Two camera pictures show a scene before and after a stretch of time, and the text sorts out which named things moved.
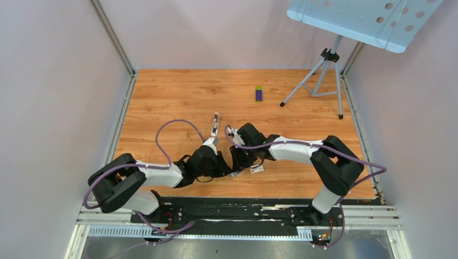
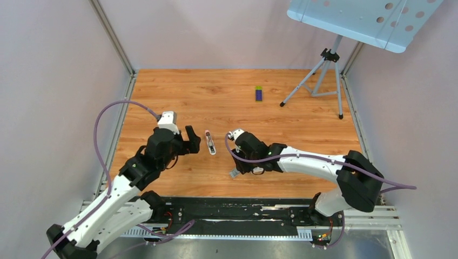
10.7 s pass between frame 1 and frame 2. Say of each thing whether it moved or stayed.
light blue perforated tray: stayed
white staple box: stayed
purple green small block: stayed
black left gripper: moved
